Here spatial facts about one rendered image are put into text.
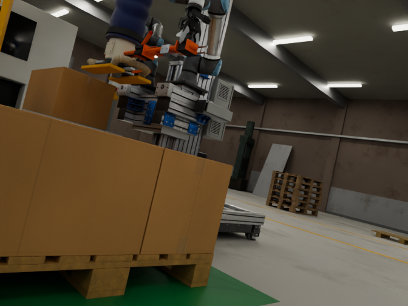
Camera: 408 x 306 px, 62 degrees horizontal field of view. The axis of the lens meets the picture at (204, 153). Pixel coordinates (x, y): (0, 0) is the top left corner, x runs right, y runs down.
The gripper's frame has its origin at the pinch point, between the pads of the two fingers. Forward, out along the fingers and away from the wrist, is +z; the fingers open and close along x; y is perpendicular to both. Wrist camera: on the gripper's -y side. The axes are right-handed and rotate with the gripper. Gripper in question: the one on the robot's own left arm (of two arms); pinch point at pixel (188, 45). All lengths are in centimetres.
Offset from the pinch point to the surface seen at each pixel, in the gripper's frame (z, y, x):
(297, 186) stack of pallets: 45, 241, -594
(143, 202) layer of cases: 73, -29, 27
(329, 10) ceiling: -292, 187, -469
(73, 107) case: 36, 99, 3
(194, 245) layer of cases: 88, -30, -3
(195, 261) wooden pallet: 95, -30, -6
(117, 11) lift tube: -22, 58, 10
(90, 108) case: 33, 99, -9
